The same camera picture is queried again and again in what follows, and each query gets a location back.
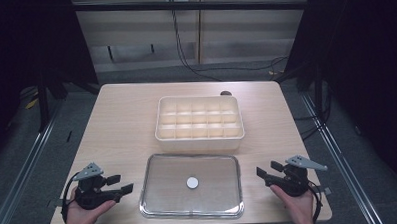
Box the yellow floor tape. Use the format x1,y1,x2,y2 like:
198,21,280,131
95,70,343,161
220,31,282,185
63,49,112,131
24,97,40,110

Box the dark curtain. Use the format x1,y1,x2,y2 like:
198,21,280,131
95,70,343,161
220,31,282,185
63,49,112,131
0,0,102,160
282,0,397,200

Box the person's left hand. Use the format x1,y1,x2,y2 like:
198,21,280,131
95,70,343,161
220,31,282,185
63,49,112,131
62,186,118,224

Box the black floor cables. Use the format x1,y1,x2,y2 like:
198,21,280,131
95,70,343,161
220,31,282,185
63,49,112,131
292,86,335,143

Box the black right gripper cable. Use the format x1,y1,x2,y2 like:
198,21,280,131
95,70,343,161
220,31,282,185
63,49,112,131
306,178,325,224

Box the white compartment storage box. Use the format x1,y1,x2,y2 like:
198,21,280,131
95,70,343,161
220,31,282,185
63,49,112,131
153,92,246,154

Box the metal tray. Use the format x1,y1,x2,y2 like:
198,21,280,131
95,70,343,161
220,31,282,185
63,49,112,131
136,151,245,223

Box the person's right hand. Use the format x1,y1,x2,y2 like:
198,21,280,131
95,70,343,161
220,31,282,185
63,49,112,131
269,182,316,224

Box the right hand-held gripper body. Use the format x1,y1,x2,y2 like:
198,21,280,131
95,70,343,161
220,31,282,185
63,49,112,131
263,154,330,200

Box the metal floor rail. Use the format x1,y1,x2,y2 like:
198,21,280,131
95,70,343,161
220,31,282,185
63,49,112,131
0,102,68,224
299,89,386,224

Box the black metal stand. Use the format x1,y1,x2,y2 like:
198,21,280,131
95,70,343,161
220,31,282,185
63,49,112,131
272,61,333,123
35,70,101,134

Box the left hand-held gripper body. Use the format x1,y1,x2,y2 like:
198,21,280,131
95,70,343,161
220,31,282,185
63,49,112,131
71,161,125,211

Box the black horizontal frame bar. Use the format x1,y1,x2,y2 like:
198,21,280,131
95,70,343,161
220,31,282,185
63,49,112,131
72,0,310,18

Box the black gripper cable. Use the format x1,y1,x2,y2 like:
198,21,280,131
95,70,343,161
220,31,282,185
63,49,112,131
59,172,83,224
306,178,325,224

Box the black wall cable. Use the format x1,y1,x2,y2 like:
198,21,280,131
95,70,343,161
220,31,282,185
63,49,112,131
171,5,290,84

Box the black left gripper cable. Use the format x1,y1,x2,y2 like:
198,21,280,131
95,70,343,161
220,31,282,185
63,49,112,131
59,172,83,224

